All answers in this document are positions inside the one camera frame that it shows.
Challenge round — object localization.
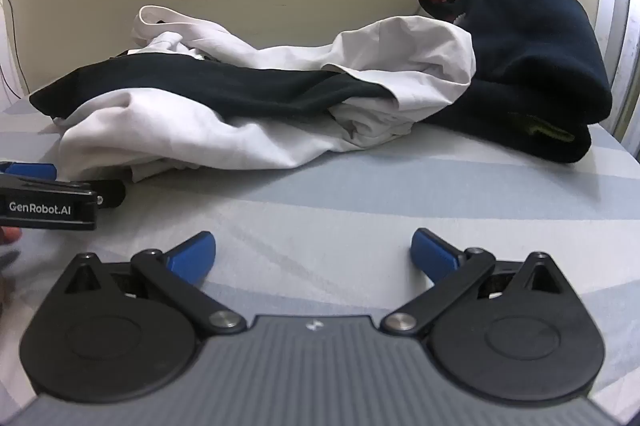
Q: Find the dark navy garment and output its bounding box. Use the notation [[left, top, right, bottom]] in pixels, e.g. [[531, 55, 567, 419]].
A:
[[422, 0, 614, 165]]

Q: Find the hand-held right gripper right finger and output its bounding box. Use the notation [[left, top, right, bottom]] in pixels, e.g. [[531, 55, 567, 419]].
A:
[[382, 228, 571, 337]]

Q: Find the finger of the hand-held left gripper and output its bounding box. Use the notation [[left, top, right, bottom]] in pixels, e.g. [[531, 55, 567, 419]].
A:
[[55, 179, 126, 209], [0, 161, 57, 189]]

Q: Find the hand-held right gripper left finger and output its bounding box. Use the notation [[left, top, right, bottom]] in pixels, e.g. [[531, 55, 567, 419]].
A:
[[62, 231, 247, 337]]

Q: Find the thin hanging cable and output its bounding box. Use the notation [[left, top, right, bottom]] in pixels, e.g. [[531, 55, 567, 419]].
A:
[[0, 0, 27, 99]]

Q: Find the white and black shirt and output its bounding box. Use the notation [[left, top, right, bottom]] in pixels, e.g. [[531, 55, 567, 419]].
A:
[[29, 4, 477, 185]]

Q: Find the grey striped bed sheet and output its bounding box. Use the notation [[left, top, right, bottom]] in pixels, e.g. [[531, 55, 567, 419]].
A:
[[0, 96, 640, 426]]

